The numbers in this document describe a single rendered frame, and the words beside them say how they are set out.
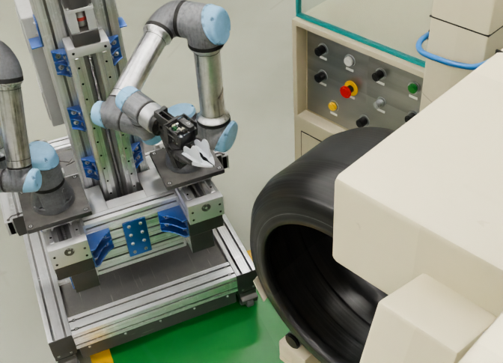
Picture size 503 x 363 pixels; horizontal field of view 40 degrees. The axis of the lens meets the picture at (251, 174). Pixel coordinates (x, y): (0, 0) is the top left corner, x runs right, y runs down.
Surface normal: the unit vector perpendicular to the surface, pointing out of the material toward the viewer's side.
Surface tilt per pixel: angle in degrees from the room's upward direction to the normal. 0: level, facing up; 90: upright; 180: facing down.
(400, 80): 90
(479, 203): 0
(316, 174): 25
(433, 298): 18
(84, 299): 0
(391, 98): 90
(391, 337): 72
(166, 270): 0
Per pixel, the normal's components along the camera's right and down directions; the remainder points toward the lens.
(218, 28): 0.90, 0.13
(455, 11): -0.70, 0.49
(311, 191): -0.67, -0.29
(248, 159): -0.06, -0.76
